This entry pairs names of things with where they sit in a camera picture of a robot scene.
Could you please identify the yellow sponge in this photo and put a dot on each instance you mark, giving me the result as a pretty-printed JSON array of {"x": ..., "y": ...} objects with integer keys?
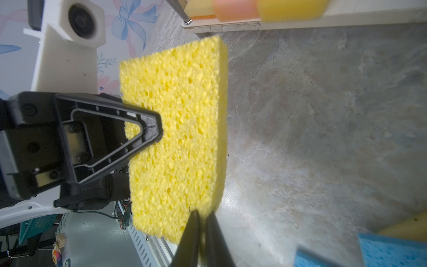
[
  {"x": 414, "y": 229},
  {"x": 291, "y": 10},
  {"x": 199, "y": 8},
  {"x": 186, "y": 169}
]

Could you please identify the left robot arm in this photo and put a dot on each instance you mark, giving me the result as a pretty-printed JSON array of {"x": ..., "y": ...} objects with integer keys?
[{"x": 30, "y": 213}]

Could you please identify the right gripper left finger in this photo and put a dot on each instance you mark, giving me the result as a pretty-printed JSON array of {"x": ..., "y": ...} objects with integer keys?
[{"x": 187, "y": 252}]

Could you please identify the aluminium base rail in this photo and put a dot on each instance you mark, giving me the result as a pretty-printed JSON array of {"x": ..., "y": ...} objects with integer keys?
[{"x": 152, "y": 251}]

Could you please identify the white two-tier shelf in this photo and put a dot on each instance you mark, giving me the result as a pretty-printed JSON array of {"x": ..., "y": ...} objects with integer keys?
[{"x": 337, "y": 14}]

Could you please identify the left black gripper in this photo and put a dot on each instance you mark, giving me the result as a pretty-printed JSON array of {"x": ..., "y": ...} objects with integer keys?
[{"x": 74, "y": 142}]

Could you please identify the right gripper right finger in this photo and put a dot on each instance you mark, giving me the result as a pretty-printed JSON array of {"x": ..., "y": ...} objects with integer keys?
[{"x": 216, "y": 249}]

